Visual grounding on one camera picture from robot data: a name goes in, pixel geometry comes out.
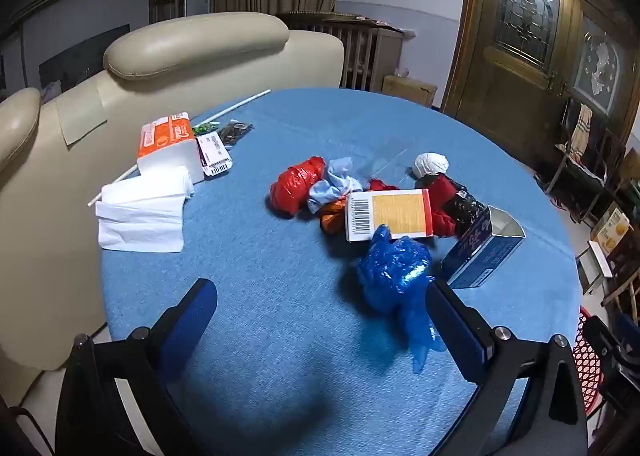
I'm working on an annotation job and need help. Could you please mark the orange plastic bag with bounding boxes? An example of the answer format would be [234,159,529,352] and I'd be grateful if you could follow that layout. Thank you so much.
[320,201,351,237]

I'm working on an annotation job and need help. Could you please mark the wooden crib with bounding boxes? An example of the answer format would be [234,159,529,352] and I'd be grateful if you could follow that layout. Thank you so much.
[277,11,416,92]

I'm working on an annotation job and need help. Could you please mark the black cable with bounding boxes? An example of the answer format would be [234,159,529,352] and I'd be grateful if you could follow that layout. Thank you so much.
[0,393,56,456]

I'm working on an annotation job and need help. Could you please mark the black plastic bag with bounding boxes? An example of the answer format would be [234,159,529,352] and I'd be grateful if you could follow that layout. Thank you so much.
[415,176,488,238]

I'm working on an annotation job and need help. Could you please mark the dark snack packet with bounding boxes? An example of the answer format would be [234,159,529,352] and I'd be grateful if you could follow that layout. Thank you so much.
[218,120,253,149]

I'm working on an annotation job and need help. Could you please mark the striped cloth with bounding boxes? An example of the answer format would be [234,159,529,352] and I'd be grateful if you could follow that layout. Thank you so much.
[570,103,593,152]

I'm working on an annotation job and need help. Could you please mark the white paper tissues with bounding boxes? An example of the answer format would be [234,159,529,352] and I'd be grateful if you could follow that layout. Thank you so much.
[95,166,196,253]

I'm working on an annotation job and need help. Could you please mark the clear plastic wrap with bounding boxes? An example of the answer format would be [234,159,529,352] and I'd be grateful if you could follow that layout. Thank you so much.
[345,136,416,182]

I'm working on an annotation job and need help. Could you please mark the yellow printed box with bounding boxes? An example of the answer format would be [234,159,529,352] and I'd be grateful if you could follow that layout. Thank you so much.
[590,206,632,257]

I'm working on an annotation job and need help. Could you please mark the white crumpled plastic bag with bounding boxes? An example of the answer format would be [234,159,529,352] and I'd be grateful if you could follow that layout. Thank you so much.
[413,152,451,179]

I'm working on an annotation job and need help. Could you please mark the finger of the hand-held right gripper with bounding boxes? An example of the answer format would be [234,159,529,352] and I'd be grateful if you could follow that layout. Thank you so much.
[581,314,640,387]

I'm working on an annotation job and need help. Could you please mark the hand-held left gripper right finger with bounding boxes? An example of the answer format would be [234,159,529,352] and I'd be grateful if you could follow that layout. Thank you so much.
[426,279,588,456]

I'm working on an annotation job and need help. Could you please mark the brown cardboard box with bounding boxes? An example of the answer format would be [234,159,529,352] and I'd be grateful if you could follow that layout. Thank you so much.
[382,73,438,109]

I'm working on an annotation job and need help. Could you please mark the large red plastic bag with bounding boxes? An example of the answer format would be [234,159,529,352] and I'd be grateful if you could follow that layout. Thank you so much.
[270,156,328,219]

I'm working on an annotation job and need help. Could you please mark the small red plastic bag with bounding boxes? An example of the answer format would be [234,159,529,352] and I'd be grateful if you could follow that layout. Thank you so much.
[370,173,458,237]

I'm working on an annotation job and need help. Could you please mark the white labelled packet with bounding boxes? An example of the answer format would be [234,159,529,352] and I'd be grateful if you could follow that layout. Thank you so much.
[196,132,234,179]

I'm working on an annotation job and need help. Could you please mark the dark wall screen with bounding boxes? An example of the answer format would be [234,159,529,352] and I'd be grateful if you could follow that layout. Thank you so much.
[39,23,131,92]

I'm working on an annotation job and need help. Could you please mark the olive patch sticker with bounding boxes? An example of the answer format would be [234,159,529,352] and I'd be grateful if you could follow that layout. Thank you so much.
[55,83,108,147]

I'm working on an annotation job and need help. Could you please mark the wooden glass panel door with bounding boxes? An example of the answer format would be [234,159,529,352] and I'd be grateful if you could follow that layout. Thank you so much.
[442,0,640,172]

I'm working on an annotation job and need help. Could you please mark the orange white tissue pack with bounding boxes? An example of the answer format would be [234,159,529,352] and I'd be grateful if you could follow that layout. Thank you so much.
[136,112,206,185]

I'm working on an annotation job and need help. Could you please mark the thin white rod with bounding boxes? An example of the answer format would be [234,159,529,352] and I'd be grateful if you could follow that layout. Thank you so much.
[87,89,272,208]

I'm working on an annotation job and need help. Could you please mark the blue tablecloth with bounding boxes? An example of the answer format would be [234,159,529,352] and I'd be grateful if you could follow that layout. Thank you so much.
[100,87,583,456]

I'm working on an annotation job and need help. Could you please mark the cream leather sofa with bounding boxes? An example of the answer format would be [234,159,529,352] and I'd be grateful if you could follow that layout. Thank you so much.
[0,12,346,437]

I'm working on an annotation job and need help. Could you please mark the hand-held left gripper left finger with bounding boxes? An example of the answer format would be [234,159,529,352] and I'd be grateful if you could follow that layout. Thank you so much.
[55,278,218,456]

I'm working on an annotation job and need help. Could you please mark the metal frame chair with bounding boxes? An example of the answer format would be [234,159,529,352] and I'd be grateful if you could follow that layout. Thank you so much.
[545,98,626,224]

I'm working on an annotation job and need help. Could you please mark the red plastic basket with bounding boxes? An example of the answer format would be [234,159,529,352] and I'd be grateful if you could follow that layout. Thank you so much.
[572,306,608,417]

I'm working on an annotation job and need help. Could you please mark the light blue plastic bag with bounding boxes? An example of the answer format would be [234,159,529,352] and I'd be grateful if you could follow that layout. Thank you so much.
[307,158,368,214]

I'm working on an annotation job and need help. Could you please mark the orange white cardboard box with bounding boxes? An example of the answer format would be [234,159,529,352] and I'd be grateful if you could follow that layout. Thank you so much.
[345,188,435,243]

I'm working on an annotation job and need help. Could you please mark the white step stool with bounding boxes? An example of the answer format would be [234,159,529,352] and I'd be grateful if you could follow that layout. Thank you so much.
[575,240,613,296]

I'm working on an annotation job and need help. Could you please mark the blue carton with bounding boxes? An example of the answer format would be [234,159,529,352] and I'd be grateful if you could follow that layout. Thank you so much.
[441,205,527,289]

